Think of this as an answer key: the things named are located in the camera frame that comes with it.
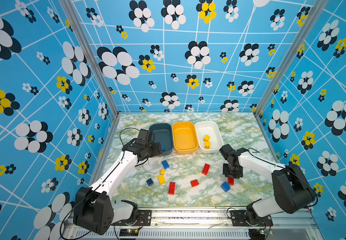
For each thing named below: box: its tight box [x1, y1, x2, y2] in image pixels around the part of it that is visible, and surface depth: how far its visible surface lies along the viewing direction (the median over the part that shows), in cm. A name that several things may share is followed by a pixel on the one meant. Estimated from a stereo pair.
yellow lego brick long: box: [158, 171, 166, 185], surface depth 88 cm
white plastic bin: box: [195, 120, 224, 154], surface depth 107 cm
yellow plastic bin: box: [172, 121, 199, 155], surface depth 105 cm
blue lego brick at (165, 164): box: [161, 160, 170, 170], surface depth 93 cm
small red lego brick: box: [190, 179, 200, 188], surface depth 86 cm
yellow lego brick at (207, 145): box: [204, 141, 211, 150], surface depth 101 cm
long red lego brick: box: [168, 182, 176, 195], surface depth 84 cm
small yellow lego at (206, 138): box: [203, 134, 211, 142], surface depth 104 cm
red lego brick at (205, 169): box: [201, 163, 211, 176], surface depth 91 cm
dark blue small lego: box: [146, 178, 154, 187], surface depth 86 cm
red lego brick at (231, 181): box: [228, 177, 235, 186], surface depth 86 cm
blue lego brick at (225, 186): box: [220, 181, 231, 192], surface depth 84 cm
